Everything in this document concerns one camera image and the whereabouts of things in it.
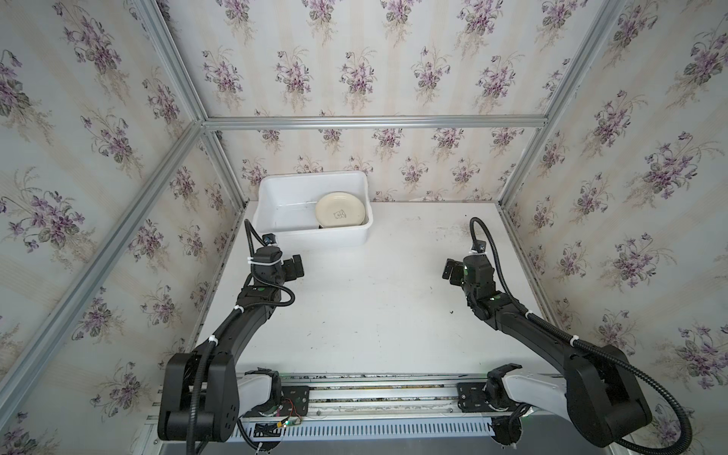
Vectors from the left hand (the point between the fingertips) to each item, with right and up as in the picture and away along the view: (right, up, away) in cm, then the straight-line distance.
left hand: (282, 259), depth 87 cm
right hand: (+60, -1, +1) cm, 60 cm away
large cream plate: (+16, +17, +21) cm, 31 cm away
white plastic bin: (-8, +19, +31) cm, 37 cm away
